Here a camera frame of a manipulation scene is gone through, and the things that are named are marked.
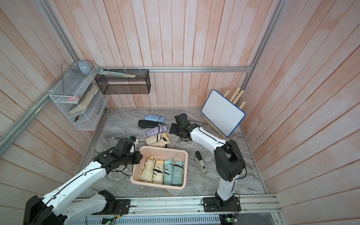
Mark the purple umbrella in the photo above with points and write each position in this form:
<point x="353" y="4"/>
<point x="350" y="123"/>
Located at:
<point x="156" y="130"/>

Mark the tan beige umbrella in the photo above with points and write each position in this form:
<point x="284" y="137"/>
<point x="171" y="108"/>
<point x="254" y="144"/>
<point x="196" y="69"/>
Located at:
<point x="162" y="143"/>

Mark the mint green umbrella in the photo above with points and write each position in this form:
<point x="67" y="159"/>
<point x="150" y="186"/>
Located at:
<point x="168" y="171"/>
<point x="177" y="174"/>

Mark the pink plastic storage box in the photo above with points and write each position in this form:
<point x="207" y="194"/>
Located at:
<point x="160" y="154"/>

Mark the cream black striped umbrella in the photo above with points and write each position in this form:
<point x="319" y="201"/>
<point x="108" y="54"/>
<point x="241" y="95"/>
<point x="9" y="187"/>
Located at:
<point x="158" y="172"/>

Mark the plain cream umbrella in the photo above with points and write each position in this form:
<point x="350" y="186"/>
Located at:
<point x="147" y="171"/>

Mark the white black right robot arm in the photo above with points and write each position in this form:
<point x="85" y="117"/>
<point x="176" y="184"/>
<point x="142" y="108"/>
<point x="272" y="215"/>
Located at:
<point x="228" y="158"/>

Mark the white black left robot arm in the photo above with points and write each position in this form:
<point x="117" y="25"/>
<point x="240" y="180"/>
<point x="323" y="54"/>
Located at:
<point x="57" y="207"/>

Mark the blue folded umbrella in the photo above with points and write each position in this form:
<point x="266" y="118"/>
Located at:
<point x="154" y="118"/>

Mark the black folded umbrella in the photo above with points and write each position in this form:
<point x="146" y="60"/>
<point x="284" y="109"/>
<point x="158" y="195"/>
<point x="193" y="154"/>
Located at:
<point x="147" y="124"/>

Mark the blue framed whiteboard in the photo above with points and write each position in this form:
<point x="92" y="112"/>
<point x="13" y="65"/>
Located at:
<point x="223" y="112"/>

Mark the small wooden easel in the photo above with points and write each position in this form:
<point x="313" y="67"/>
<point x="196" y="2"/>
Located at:
<point x="233" y="98"/>

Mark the pale green ruler tool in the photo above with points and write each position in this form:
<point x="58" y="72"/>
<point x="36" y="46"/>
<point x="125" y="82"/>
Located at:
<point x="108" y="73"/>

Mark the wooden brush on shelf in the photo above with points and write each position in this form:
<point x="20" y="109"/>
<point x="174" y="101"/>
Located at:
<point x="85" y="100"/>

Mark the grey round speaker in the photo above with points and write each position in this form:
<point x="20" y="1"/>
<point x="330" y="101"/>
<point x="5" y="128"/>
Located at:
<point x="85" y="67"/>

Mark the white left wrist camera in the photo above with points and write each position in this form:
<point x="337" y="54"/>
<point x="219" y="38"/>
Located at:
<point x="133" y="139"/>

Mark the black wire mesh basket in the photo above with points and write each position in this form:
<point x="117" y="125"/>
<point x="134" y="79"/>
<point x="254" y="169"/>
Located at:
<point x="139" y="85"/>

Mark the aluminium wall rail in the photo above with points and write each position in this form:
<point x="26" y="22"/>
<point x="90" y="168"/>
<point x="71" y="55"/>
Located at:
<point x="190" y="69"/>

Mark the white wire shelf rack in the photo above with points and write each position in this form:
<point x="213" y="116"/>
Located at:
<point x="74" y="83"/>

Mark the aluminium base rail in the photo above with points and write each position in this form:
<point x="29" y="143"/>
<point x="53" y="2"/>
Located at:
<point x="261" y="209"/>

